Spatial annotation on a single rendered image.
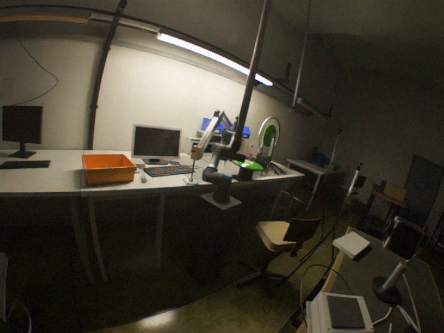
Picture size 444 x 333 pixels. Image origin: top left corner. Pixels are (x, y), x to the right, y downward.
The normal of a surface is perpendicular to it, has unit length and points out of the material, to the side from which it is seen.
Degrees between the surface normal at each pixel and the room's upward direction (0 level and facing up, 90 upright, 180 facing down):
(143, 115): 90
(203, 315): 0
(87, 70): 90
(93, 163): 86
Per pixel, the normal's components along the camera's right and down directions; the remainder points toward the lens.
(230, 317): 0.22, -0.94
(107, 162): 0.73, 0.26
